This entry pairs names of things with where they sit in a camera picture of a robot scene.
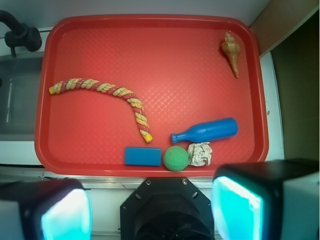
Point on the green textured ball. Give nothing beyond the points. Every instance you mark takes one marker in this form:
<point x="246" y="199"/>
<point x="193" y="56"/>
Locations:
<point x="175" y="158"/>

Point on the blue rectangular block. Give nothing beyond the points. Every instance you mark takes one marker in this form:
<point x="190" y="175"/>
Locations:
<point x="142" y="156"/>

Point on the brown spiral seashell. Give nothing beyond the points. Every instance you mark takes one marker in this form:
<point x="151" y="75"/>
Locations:
<point x="231" y="49"/>

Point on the crumpled white paper ball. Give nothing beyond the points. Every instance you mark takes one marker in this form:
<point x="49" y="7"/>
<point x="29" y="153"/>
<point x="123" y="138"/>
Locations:
<point x="199" y="154"/>

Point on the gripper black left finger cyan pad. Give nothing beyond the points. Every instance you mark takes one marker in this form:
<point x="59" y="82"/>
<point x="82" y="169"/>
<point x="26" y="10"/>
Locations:
<point x="57" y="209"/>

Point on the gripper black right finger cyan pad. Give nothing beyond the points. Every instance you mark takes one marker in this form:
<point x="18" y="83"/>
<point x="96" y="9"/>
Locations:
<point x="271" y="200"/>

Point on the black octagonal mount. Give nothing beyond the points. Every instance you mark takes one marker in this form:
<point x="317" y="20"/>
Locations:
<point x="166" y="209"/>

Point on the blue plastic bottle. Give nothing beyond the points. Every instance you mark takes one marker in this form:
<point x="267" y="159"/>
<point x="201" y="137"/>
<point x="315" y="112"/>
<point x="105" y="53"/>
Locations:
<point x="207" y="131"/>

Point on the black faucet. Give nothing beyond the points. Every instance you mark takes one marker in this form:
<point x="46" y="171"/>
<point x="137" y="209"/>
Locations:
<point x="20" y="34"/>

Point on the metal sink basin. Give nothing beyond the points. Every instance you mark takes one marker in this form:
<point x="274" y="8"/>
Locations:
<point x="19" y="91"/>

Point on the red plastic tray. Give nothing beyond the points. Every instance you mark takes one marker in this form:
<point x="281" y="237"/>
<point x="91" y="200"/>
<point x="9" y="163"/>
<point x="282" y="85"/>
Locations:
<point x="175" y="66"/>

